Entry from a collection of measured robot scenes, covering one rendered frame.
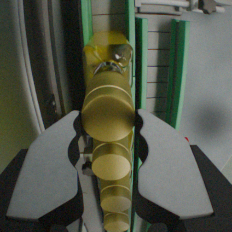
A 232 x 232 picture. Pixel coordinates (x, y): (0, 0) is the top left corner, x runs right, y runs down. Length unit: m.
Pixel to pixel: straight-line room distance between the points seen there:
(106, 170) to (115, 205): 0.06
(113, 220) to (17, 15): 0.30
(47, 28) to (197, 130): 0.59
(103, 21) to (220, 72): 0.42
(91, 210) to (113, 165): 0.61
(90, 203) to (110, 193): 0.52
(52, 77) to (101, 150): 0.39
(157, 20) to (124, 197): 0.33
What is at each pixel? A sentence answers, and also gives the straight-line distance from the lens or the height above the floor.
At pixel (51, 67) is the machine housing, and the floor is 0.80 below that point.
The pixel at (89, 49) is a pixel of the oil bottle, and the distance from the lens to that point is 0.20.
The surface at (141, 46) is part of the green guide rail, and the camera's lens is 0.32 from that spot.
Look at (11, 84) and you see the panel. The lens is 0.26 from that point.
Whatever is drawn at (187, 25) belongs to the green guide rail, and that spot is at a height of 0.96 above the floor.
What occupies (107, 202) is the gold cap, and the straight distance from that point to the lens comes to 0.21.
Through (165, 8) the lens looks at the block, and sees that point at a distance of 0.41.
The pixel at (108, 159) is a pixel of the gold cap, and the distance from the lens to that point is 0.16.
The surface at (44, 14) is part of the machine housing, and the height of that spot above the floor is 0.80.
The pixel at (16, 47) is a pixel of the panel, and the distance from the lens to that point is 0.28.
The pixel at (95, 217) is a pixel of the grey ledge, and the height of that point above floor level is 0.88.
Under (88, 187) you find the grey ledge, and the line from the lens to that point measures 0.65.
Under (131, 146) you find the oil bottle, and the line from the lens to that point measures 0.25.
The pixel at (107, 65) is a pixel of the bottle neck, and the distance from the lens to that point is 0.18.
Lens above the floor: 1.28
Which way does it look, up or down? 60 degrees down
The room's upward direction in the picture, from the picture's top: 176 degrees clockwise
